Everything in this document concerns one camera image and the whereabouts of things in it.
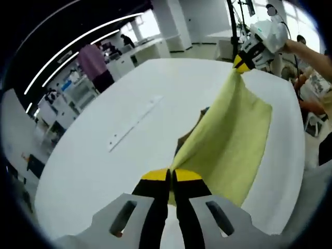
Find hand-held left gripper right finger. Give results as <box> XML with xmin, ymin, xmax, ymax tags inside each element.
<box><xmin>172</xmin><ymin>168</ymin><xmax>286</xmax><ymax>249</ymax></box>

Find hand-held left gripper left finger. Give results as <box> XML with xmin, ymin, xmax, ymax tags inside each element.
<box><xmin>56</xmin><ymin>168</ymin><xmax>172</xmax><ymax>249</ymax></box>

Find yellow blue grey garment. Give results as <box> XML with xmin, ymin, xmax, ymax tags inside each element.
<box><xmin>168</xmin><ymin>68</ymin><xmax>273</xmax><ymax>208</ymax></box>

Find white square pillar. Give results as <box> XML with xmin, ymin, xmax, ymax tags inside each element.
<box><xmin>167</xmin><ymin>0</ymin><xmax>192</xmax><ymax>51</ymax></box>

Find white counter cabinets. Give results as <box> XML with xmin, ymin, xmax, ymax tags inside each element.
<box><xmin>106</xmin><ymin>38</ymin><xmax>172</xmax><ymax>76</ymax></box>

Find person's dark clothing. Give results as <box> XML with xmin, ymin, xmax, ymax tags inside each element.
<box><xmin>319</xmin><ymin>134</ymin><xmax>332</xmax><ymax>167</ymax></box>

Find dark floor stand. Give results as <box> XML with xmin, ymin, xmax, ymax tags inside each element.
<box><xmin>27</xmin><ymin>154</ymin><xmax>44</xmax><ymax>178</ymax></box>

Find white shelf cart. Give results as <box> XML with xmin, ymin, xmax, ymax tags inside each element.
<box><xmin>62</xmin><ymin>80</ymin><xmax>99</xmax><ymax>112</ymax></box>

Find long ceiling light strip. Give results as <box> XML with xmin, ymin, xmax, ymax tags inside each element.
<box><xmin>24</xmin><ymin>12</ymin><xmax>143</xmax><ymax>95</ymax></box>

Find short ceiling light strip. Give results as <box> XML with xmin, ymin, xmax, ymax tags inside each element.
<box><xmin>41</xmin><ymin>30</ymin><xmax>120</xmax><ymax>88</ymax></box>

